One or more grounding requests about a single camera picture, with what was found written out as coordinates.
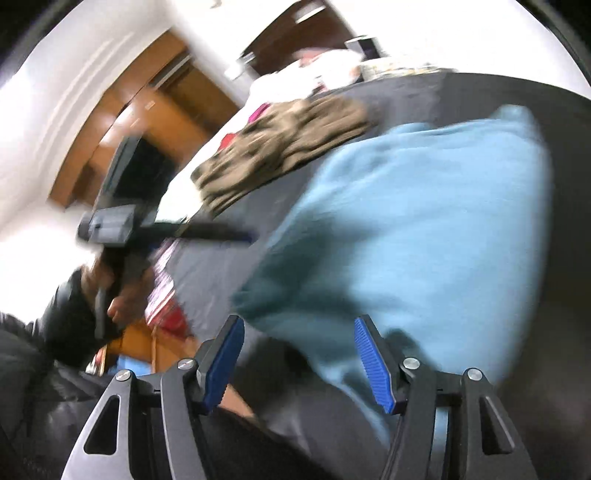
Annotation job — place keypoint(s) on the wooden wardrobe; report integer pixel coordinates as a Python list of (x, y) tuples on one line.
[(138, 106)]

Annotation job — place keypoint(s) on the magenta folded cloth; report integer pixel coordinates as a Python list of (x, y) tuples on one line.
[(258, 113)]

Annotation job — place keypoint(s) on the blue knit sweater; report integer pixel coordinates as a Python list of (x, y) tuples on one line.
[(406, 230)]

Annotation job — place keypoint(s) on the white framed tablet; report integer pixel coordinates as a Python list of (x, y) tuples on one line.
[(367, 46)]

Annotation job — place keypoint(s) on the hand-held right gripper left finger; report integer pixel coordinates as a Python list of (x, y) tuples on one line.
[(226, 360)]

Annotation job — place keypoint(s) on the dark wooden headboard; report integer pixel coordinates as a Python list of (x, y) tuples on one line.
[(314, 27)]

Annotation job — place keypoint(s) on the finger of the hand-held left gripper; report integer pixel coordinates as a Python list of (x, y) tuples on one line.
[(203, 231)]

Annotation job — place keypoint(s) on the red patterned cloth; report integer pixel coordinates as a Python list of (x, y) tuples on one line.
[(168, 318)]

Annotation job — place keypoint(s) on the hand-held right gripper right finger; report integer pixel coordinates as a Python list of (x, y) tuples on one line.
[(371, 364)]

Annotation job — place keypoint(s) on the person's left forearm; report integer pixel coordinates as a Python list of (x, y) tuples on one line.
[(69, 314)]

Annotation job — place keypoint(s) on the bed with white sheet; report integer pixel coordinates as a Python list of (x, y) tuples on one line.
[(277, 87)]

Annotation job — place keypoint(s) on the dark table cover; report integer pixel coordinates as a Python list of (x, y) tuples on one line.
[(207, 272)]

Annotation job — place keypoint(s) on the person's dark jacket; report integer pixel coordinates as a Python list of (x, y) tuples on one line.
[(27, 397)]

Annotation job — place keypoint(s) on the brown garment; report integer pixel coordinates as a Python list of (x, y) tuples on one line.
[(277, 147)]

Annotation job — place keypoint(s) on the photo collage board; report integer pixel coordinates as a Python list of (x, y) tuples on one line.
[(392, 69)]

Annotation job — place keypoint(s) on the person's left hand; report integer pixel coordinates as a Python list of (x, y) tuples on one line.
[(127, 304)]

